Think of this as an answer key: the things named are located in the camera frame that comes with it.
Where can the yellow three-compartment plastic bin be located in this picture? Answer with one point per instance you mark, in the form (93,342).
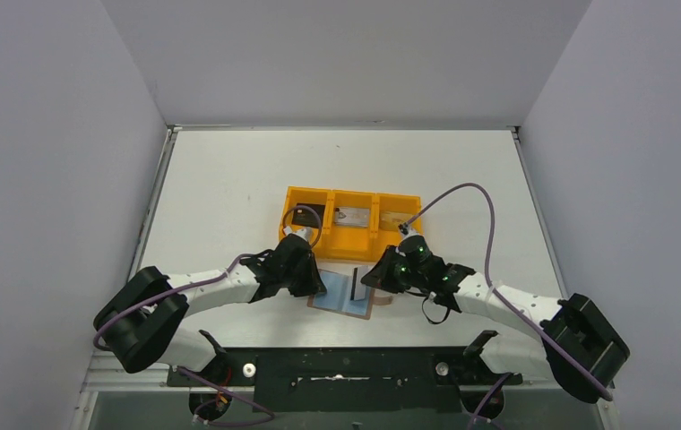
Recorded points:
(350,244)

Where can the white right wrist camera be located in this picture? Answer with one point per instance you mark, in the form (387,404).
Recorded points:
(407,230)

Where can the black card in bin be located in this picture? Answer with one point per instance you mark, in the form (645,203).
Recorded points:
(308,215)

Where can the gold card in bin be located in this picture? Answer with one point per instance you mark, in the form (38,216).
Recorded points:
(391,220)

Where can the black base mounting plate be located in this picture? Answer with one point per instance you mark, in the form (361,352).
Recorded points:
(291,380)

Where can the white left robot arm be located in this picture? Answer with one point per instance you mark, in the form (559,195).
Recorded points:
(141,324)

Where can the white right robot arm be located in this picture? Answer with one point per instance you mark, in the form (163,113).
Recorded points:
(576,345)

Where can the tan leather card holder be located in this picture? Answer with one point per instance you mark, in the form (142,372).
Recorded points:
(336,299)

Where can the silver card in bin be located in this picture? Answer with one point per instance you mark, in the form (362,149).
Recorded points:
(351,217)

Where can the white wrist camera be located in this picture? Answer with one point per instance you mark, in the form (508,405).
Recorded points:
(407,230)
(305,233)

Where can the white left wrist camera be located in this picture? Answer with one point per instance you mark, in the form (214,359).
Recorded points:
(305,233)

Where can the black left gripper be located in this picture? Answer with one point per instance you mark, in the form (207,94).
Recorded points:
(303,272)

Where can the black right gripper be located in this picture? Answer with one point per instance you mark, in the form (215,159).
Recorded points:
(382,275)

